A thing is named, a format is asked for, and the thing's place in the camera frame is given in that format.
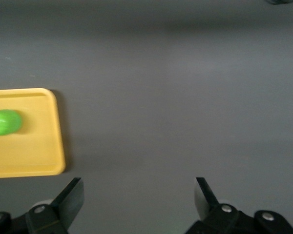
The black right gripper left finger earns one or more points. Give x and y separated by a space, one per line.
70 202

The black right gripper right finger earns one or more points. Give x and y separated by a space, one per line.
205 202

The green apple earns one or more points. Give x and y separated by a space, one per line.
5 122

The yellow plastic tray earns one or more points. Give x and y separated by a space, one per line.
39 151

